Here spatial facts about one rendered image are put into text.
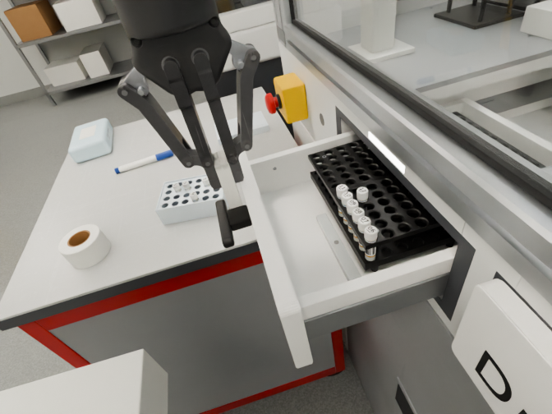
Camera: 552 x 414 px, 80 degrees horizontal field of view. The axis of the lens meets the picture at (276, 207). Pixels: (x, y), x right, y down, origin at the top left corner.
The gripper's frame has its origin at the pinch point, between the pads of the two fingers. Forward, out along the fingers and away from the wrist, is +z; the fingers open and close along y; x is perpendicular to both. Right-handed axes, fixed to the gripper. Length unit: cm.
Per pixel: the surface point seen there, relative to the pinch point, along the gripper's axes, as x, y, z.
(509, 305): 22.5, -16.6, 0.6
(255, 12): -77, -19, -1
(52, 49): -414, 159, 51
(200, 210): -16.1, 7.2, 15.5
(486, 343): 22.8, -15.9, 5.2
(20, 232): -145, 135, 93
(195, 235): -12.3, 9.2, 17.4
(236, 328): -8.1, 9.1, 43.1
